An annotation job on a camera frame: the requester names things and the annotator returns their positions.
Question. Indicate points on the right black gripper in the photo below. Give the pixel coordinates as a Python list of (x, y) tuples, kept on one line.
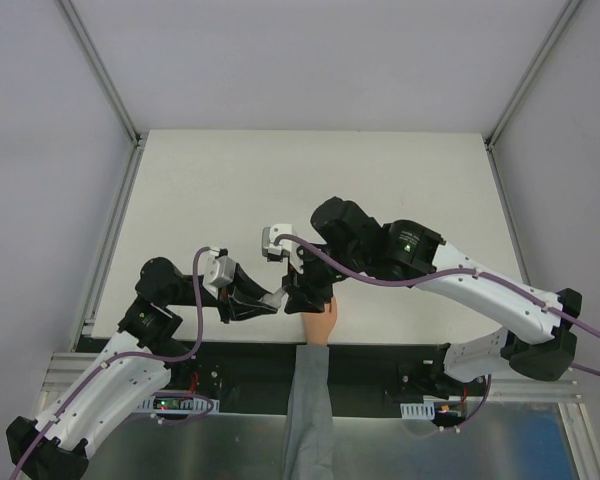
[(305, 276)]

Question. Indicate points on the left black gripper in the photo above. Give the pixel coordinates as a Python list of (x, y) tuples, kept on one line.
[(225, 301)]

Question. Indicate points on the clear nail polish bottle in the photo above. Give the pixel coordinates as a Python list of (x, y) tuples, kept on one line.
[(273, 300)]

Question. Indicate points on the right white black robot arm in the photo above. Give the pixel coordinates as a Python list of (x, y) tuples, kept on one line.
[(534, 339)]

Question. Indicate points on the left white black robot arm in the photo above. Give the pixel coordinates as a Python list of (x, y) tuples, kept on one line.
[(140, 359)]

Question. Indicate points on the grey sleeved forearm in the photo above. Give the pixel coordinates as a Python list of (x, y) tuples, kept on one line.
[(308, 444)]

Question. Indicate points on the mannequin hand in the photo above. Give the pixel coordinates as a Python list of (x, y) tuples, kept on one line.
[(319, 326)]

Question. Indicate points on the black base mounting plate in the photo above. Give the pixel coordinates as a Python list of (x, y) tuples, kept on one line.
[(365, 381)]

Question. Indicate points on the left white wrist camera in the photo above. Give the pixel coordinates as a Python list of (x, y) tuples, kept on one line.
[(219, 271)]

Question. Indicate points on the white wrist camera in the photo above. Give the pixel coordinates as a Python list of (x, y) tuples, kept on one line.
[(219, 271), (275, 247)]

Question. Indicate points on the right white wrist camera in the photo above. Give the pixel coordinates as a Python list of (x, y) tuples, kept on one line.
[(275, 247)]

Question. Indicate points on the left white cable duct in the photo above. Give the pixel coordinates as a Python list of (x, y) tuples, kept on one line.
[(178, 403)]

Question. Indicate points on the white cable duct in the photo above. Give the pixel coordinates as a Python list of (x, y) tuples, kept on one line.
[(178, 403), (424, 411)]

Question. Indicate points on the right white cable duct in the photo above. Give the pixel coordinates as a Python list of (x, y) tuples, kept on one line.
[(424, 411)]

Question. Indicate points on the left aluminium frame post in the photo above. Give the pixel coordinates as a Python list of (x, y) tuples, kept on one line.
[(94, 61)]

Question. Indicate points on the aluminium frame post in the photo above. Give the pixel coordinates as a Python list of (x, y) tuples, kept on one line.
[(94, 61), (557, 30)]

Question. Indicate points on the right aluminium frame post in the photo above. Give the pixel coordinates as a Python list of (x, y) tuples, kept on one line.
[(557, 30)]

